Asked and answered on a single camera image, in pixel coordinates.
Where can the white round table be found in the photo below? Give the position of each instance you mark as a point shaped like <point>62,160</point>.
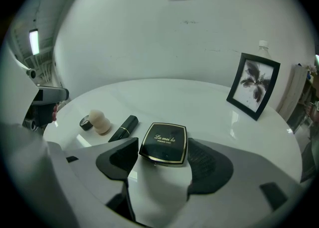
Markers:
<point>187,102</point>

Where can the small round silver tin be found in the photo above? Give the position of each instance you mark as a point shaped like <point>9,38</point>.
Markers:
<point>85,123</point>

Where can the square black compact case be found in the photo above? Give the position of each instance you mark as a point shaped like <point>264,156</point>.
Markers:
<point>164,145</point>

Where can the black framed picture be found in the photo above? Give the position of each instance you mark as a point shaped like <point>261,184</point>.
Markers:
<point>254,85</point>

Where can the grey wooden cabinet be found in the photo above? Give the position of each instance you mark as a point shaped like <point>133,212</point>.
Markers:
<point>299,92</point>

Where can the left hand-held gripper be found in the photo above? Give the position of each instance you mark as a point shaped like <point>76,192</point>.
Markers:
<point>30,92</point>

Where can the small black rectangular stick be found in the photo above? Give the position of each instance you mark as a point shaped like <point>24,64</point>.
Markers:
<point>124,128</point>

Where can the ceiling light strip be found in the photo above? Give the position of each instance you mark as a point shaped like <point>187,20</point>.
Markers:
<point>34,41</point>

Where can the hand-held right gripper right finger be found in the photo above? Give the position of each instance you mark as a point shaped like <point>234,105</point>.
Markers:
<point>249,172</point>

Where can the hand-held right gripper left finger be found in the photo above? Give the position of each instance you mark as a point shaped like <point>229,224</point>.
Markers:
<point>87,157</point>

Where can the small beige ball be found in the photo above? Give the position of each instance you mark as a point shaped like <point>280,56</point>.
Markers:
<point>100,122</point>

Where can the person's left hand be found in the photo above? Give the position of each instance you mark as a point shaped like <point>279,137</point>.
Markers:
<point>55,113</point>

